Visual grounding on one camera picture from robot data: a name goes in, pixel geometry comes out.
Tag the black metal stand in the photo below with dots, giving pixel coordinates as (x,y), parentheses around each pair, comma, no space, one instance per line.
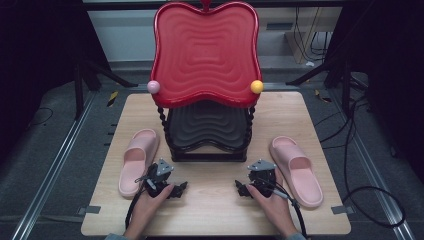
(78,90)
(345,83)

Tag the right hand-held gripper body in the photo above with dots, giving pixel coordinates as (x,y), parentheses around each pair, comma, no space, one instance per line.
(263,176)

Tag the person's right hand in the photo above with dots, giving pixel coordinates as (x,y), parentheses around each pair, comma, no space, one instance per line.
(276,213)

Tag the light wooden board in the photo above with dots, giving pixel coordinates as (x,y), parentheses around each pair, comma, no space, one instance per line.
(300,43)

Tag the yellow black tape strip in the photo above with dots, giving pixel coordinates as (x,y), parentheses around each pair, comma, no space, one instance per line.
(112,98)
(321,96)

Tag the metal floor rail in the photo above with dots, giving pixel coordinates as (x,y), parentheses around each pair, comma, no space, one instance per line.
(50,173)
(370,166)

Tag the pink slipper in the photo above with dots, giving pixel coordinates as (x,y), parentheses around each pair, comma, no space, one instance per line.
(300,173)
(136,160)

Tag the grey tape piece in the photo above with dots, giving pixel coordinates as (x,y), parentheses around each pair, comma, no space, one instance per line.
(342,210)
(89,210)

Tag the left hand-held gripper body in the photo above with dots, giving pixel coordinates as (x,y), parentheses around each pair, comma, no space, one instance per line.
(160,173)

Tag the person's left hand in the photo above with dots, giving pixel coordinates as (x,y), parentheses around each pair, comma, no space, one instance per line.
(146,210)

